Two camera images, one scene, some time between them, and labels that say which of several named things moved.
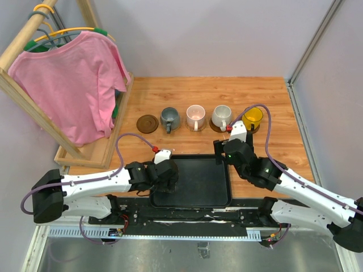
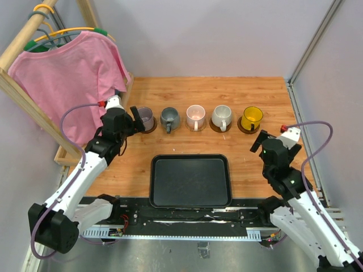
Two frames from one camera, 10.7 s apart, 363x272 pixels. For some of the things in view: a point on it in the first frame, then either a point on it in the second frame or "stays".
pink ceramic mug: (195, 115) stays
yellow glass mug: (252, 115) stays
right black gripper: (218, 145) → (263, 135)
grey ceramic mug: (170, 119) stays
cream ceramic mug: (222, 117) stays
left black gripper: (168, 186) → (133, 127)
